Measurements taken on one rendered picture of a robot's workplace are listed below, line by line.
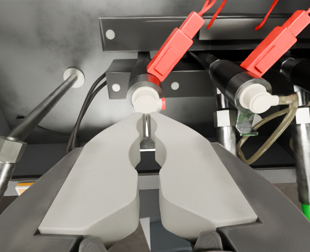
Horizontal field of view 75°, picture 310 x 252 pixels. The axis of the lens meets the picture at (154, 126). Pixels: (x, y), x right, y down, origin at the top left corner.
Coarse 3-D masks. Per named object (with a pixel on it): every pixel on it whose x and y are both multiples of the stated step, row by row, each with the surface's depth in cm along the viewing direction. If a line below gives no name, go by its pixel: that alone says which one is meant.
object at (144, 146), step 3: (141, 141) 17; (144, 141) 17; (147, 141) 17; (150, 141) 17; (153, 141) 17; (141, 144) 17; (144, 144) 17; (147, 144) 17; (150, 144) 17; (153, 144) 17; (141, 147) 16; (144, 147) 16; (147, 147) 16; (150, 147) 16; (153, 147) 16; (141, 150) 16; (144, 150) 16; (147, 150) 16; (150, 150) 16
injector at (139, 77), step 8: (144, 56) 24; (136, 64) 20; (144, 64) 18; (136, 72) 17; (144, 72) 16; (136, 80) 15; (144, 80) 14; (152, 80) 14; (128, 88) 15; (136, 88) 14; (160, 88) 14; (128, 96) 14; (160, 96) 15; (128, 104) 15
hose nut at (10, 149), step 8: (0, 136) 15; (8, 136) 15; (0, 144) 14; (8, 144) 15; (16, 144) 15; (24, 144) 16; (0, 152) 14; (8, 152) 15; (16, 152) 15; (8, 160) 15; (16, 160) 15
